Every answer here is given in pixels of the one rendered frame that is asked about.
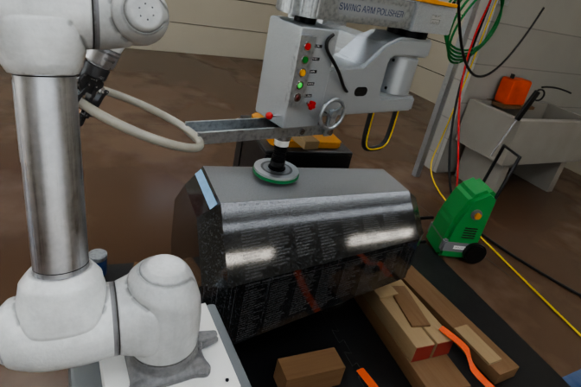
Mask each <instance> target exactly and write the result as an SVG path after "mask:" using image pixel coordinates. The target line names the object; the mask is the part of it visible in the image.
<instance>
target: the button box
mask: <svg viewBox="0 0 581 387"><path fill-rule="evenodd" d="M306 42H310V43H311V49H310V50H309V51H305V50H304V48H303V47H304V44H305V43H306ZM315 45H316V36H314V35H301V34H297V39H296V45H295V49H294V54H293V59H292V63H291V68H290V77H289V81H288V86H287V91H286V95H285V101H284V105H285V106H287V107H293V106H303V101H304V96H305V92H306V87H307V84H308V79H309V75H310V67H311V62H312V59H313V54H314V50H315ZM304 55H307V56H308V57H309V61H308V62H307V64H305V65H304V64H302V62H301V59H302V58H303V56H304ZM302 68H304V69H305V70H306V74H305V75H304V76H303V77H300V76H299V74H298V73H299V71H300V69H302ZM298 81H302V82H303V88H302V89H300V90H298V89H297V82H298ZM297 93H300V94H301V99H300V100H299V101H298V102H295V101H294V96H295V95H296V94H297Z"/></svg>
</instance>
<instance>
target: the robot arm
mask: <svg viewBox="0 0 581 387"><path fill-rule="evenodd" d="M168 26H169V9H168V6H167V4H166V2H165V0H0V65H1V66H2V67H3V69H4V70H5V72H6V73H11V75H12V80H11V84H12V92H13V100H14V108H15V117H16V133H17V141H18V149H19V157H20V163H21V167H22V183H23V192H24V199H25V208H26V216H27V225H28V233H29V249H30V257H31V267H30V268H29V269H28V270H27V271H26V272H25V274H24V275H23V276H22V278H21V279H20V281H19V282H18V284H17V291H16V296H13V297H10V298H9V299H7V300H6V301H5V302H4V303H3V304H2V305H1V306H0V364H1V365H4V366H5V367H6V368H8V369H11V370H15V371H26V372H47V371H59V370H64V369H69V368H74V367H78V366H82V365H89V364H91V363H95V362H99V361H101V360H104V359H107V358H111V357H115V356H118V355H124V359H125V363H126V367H127V371H128V376H129V379H130V386H129V387H168V386H171V385H174V384H179V383H181V382H184V381H188V380H190V379H193V378H203V377H208V376H209V374H210V372H211V366H210V364H209V363H208V362H207V361H206V360H205V358H204V356H203V353H202V351H201V349H203V348H205V347H208V346H211V345H212V344H214V343H216V342H217V341H218V337H217V335H218V334H217V332H216V331H215V330H209V331H199V330H200V323H201V294H200V290H199V288H198V285H197V281H196V280H195V276H194V274H193V272H192V270H191V269H190V267H189V266H188V265H187V264H186V263H185V262H184V261H183V260H182V259H180V258H179V257H176V256H173V255H169V254H161V255H155V256H152V257H147V258H145V259H144V260H142V261H141V262H140V263H138V264H136V265H135V266H134V267H133V268H132V269H131V270H130V272H129V274H127V275H125V276H122V277H120V278H119V279H117V280H115V281H113V282H105V278H104V275H103V271H102V269H101V268H100V267H99V266H98V265H97V264H96V263H95V262H94V261H93V260H91V259H90V258H89V253H88V241H87V228H86V203H85V190H84V178H83V165H82V153H81V140H80V126H82V125H83V123H84V122H85V120H86V118H89V117H92V115H90V114H88V113H87V112H85V111H84V110H82V109H81V112H80V113H79V101H80V99H81V98H82V96H83V95H85V94H86V96H85V99H86V100H87V101H88V102H90V103H91V104H93V105H95V106H97V107H98V108H99V106H100V104H101V102H102V100H103V99H104V97H105V96H106V95H107V94H108V93H109V91H108V90H106V89H105V88H104V81H106V79H107V77H108V75H109V73H110V70H109V69H111V70H113V69H114V68H115V66H116V64H117V62H118V59H119V58H120V55H121V54H122V52H123V50H124V49H125V48H129V47H131V46H148V45H151V44H153V43H155V42H157V41H159V40H160V39H161V38H162V37H163V36H164V34H165V32H166V30H167V28H168ZM85 58H86V59H85ZM76 74H78V75H77V77H76ZM77 83H78V85H77ZM96 92H98V93H97V94H96ZM95 95H96V96H95Z"/></svg>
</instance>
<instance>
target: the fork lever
mask: <svg viewBox="0 0 581 387"><path fill-rule="evenodd" d="M185 125H186V126H189V127H190V128H192V129H193V130H195V131H196V132H197V136H200V137H201V138H202V139H203V141H204V144H211V143H231V142H242V141H252V140H262V139H272V138H283V137H294V136H314V135H323V131H324V129H322V128H321V126H320V125H319V123H318V125H317V126H310V127H299V128H289V129H282V128H281V127H274V125H275V124H274V123H273V122H272V121H270V120H269V119H267V118H266V117H256V118H237V119H219V120H200V121H185Z"/></svg>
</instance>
